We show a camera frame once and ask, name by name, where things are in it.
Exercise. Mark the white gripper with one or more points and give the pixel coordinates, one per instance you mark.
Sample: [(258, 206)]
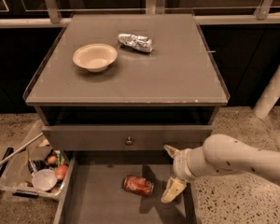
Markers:
[(180, 164)]

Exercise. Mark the red coke can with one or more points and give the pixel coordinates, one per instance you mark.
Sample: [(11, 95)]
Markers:
[(138, 185)]

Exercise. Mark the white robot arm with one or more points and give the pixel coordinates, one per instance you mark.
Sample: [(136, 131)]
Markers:
[(219, 155)]

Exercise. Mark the round metal drawer knob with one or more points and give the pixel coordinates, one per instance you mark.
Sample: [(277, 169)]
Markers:
[(129, 141)]

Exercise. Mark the grey open middle drawer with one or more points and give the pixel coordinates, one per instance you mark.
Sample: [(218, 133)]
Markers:
[(94, 194)]

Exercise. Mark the grey drawer cabinet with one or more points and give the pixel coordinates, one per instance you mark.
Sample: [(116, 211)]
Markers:
[(177, 83)]

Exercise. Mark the grey top drawer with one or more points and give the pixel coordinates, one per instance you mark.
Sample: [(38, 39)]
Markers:
[(113, 137)]

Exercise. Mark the red apple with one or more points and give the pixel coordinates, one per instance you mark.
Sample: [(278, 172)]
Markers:
[(61, 171)]

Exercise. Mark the white slanted pole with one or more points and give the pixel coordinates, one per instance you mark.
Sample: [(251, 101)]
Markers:
[(269, 97)]

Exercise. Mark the orange fruit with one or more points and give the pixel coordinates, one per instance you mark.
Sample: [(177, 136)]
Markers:
[(52, 160)]

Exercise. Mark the white plastic bowl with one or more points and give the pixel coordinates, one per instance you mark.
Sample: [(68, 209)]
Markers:
[(44, 180)]

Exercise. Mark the crumpled silver foil bag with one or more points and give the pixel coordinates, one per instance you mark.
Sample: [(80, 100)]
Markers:
[(137, 42)]

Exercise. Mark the beige paper bowl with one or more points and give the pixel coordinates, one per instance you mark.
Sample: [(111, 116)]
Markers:
[(95, 57)]

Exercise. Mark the clear plastic storage bin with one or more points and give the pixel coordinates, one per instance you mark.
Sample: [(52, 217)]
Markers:
[(17, 179)]

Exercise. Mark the black snack packet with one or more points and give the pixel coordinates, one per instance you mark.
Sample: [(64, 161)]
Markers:
[(36, 166)]

